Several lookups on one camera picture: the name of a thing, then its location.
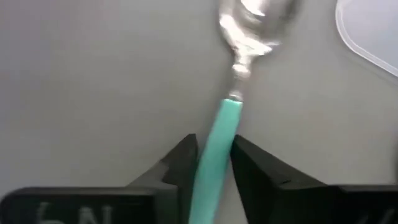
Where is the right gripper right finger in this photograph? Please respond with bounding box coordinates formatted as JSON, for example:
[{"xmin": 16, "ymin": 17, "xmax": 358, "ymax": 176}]
[{"xmin": 229, "ymin": 135, "xmax": 398, "ymax": 224}]

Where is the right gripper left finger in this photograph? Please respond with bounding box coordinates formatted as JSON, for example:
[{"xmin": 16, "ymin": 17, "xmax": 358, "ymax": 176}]
[{"xmin": 0, "ymin": 133, "xmax": 200, "ymax": 224}]

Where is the teal-handled spoon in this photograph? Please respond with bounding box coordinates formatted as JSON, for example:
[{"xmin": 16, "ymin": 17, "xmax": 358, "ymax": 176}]
[{"xmin": 188, "ymin": 0, "xmax": 299, "ymax": 224}]

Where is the grey table mat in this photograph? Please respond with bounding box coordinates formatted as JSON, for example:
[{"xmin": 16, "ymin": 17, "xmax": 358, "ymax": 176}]
[{"xmin": 0, "ymin": 0, "xmax": 398, "ymax": 224}]

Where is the clear plastic bin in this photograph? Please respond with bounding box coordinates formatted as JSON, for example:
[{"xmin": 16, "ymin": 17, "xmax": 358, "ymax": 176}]
[{"xmin": 335, "ymin": 0, "xmax": 398, "ymax": 78}]

